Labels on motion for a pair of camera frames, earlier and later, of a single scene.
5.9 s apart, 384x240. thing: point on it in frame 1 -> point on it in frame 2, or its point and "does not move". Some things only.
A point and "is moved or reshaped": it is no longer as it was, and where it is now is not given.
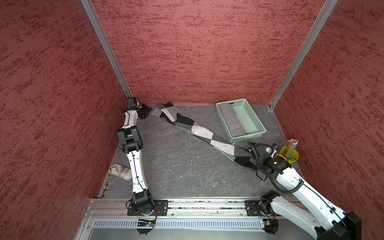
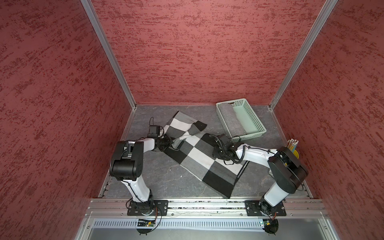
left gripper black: [147, 109] -> [169, 142]
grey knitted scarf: [233, 121] does not move
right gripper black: [252, 160] -> [215, 153]
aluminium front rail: [190, 207] does not move
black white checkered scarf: [169, 112] is moved or reshaped
